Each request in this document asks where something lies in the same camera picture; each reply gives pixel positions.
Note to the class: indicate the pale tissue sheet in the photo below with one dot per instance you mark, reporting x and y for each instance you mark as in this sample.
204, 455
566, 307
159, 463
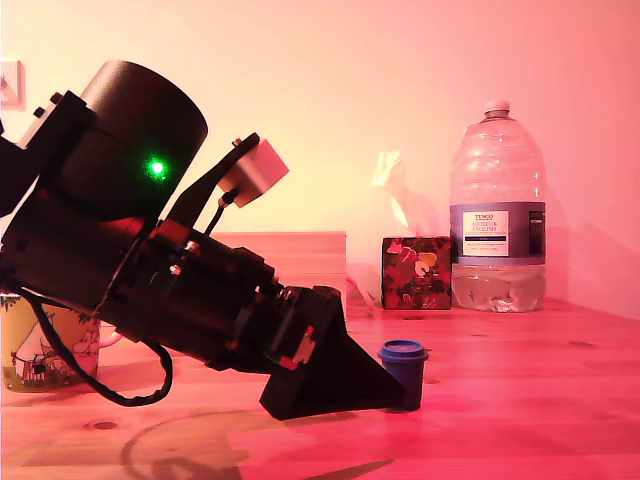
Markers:
395, 175

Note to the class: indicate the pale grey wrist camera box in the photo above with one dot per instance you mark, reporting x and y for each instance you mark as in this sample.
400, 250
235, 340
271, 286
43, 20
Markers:
262, 170

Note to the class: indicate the blue coffee capsule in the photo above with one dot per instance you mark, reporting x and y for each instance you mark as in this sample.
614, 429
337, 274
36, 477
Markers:
409, 364

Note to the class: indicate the light wooden box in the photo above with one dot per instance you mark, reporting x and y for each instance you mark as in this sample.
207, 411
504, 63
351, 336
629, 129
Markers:
300, 255

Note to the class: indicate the large clear water bottle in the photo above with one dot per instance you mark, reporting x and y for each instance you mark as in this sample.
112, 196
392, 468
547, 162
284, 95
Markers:
500, 165

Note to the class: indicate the floral print tissue box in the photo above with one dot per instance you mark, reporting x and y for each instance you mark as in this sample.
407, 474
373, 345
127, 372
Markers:
415, 272

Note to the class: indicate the cartoon print mug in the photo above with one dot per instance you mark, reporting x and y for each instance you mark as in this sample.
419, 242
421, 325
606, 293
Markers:
20, 350

